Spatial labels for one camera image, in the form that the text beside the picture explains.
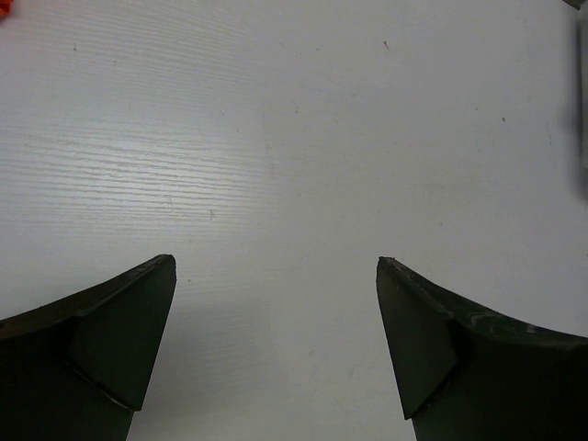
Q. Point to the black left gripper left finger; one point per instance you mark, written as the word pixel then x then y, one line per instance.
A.
pixel 79 368

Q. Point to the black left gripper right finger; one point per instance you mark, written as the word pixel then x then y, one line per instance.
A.
pixel 466 372

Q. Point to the folded orange t shirt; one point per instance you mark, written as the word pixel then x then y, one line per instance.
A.
pixel 5 8

